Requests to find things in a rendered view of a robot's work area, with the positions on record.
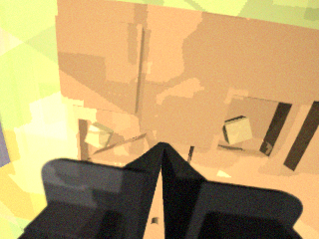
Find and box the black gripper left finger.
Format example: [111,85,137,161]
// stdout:
[40,142,164,239]

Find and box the tan square block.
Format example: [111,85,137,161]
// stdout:
[222,116,253,145]
[85,122,114,149]

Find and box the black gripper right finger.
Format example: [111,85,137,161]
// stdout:
[161,142,303,239]

